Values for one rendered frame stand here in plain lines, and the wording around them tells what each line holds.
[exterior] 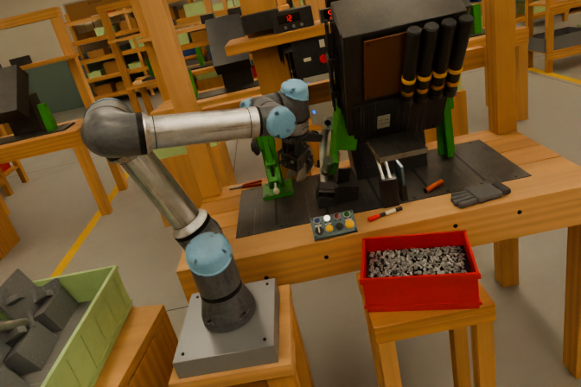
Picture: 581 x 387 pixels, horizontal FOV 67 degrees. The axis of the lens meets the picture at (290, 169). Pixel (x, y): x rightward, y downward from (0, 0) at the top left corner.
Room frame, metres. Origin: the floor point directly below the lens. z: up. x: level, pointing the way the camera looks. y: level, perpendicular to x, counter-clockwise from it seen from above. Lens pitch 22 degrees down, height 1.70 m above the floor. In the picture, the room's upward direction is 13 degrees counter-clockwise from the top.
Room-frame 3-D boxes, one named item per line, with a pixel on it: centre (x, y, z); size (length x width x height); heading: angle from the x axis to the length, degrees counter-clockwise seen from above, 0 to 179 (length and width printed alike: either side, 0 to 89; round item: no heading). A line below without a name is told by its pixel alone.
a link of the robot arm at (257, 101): (1.16, 0.04, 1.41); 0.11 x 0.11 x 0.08; 16
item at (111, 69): (11.04, 2.86, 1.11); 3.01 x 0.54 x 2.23; 90
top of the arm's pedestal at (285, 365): (1.00, 0.25, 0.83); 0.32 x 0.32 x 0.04; 86
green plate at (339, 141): (1.54, -0.23, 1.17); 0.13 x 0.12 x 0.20; 88
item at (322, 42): (1.82, -0.20, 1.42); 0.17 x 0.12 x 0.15; 88
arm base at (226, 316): (0.99, 0.26, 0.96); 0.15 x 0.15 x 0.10
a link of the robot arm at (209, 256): (1.00, 0.26, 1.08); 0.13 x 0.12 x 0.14; 16
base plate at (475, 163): (1.60, -0.30, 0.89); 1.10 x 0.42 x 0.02; 88
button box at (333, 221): (1.31, -0.10, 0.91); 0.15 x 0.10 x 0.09; 88
